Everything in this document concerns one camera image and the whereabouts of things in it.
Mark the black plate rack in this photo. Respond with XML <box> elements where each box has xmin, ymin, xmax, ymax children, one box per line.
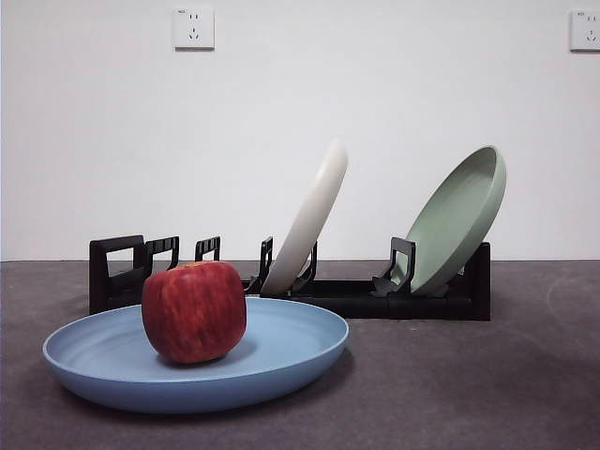
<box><xmin>88</xmin><ymin>233</ymin><xmax>492</xmax><ymax>323</ymax></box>

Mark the white plate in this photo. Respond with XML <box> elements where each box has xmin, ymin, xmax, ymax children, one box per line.
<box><xmin>260</xmin><ymin>138</ymin><xmax>350</xmax><ymax>296</ymax></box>

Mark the white wall socket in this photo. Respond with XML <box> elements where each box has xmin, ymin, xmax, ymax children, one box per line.
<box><xmin>569</xmin><ymin>8</ymin><xmax>600</xmax><ymax>53</ymax></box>
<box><xmin>173</xmin><ymin>7</ymin><xmax>217</xmax><ymax>52</ymax></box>

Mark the pale green plate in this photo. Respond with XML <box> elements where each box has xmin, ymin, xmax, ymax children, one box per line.
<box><xmin>391</xmin><ymin>144</ymin><xmax>508</xmax><ymax>297</ymax></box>

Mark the red yellow apple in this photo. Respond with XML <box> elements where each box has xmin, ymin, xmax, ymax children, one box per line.
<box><xmin>141</xmin><ymin>261</ymin><xmax>248</xmax><ymax>366</ymax></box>

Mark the blue plate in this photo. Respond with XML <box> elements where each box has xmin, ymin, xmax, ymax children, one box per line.
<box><xmin>41</xmin><ymin>295</ymin><xmax>351</xmax><ymax>414</ymax></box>

